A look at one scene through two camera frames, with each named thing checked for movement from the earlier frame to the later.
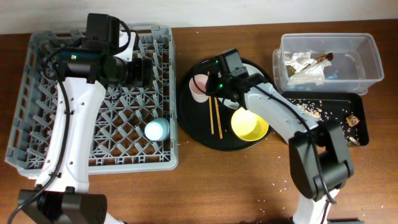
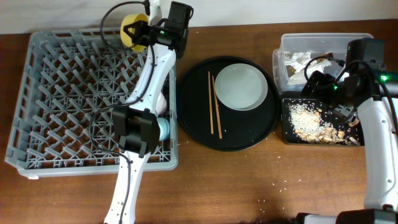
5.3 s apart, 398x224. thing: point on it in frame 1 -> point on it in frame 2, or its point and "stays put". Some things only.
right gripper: (211, 84) -> (326, 80)
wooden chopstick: (218, 118) stays put
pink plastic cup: (199, 95) -> (161, 103)
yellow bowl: (248, 126) -> (125, 37)
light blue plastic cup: (157, 129) stays put
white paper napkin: (307, 70) stays put
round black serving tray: (209, 123) stays put
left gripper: (143, 72) -> (140, 38)
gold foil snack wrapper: (291, 71) stays put
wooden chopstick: (210, 107) stays put
